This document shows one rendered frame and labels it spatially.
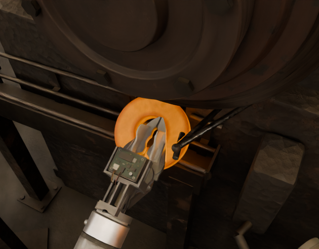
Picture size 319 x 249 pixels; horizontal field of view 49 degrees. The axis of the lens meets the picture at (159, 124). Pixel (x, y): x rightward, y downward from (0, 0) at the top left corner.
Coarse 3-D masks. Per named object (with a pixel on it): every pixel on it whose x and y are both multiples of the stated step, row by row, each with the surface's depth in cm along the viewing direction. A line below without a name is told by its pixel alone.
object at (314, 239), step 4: (312, 240) 64; (316, 240) 64; (304, 244) 64; (308, 244) 63; (312, 244) 63; (316, 244) 64; (300, 248) 64; (304, 248) 63; (308, 248) 63; (312, 248) 63; (316, 248) 63
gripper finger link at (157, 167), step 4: (164, 144) 68; (164, 148) 69; (164, 152) 68; (160, 156) 67; (164, 156) 68; (160, 160) 67; (164, 160) 67; (156, 164) 67; (160, 164) 67; (164, 164) 68; (152, 168) 67; (156, 168) 67; (160, 168) 67; (156, 172) 66; (160, 172) 67; (156, 176) 67; (156, 180) 67
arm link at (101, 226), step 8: (96, 216) 61; (104, 216) 60; (88, 224) 61; (96, 224) 60; (104, 224) 60; (112, 224) 60; (120, 224) 60; (88, 232) 60; (96, 232) 59; (104, 232) 59; (112, 232) 60; (120, 232) 60; (104, 240) 59; (112, 240) 60; (120, 240) 61; (120, 248) 62
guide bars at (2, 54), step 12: (24, 60) 87; (60, 72) 83; (24, 84) 91; (36, 84) 90; (60, 84) 88; (96, 84) 80; (60, 96) 87; (72, 96) 86; (132, 96) 77; (96, 108) 83; (192, 144) 76; (204, 144) 76; (204, 156) 79
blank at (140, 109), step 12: (132, 108) 73; (144, 108) 72; (156, 108) 71; (168, 108) 71; (180, 108) 70; (120, 120) 73; (132, 120) 72; (144, 120) 74; (168, 120) 70; (180, 120) 70; (120, 132) 72; (132, 132) 72; (168, 132) 70; (120, 144) 72; (168, 144) 70; (144, 156) 70; (168, 156) 69; (180, 156) 70
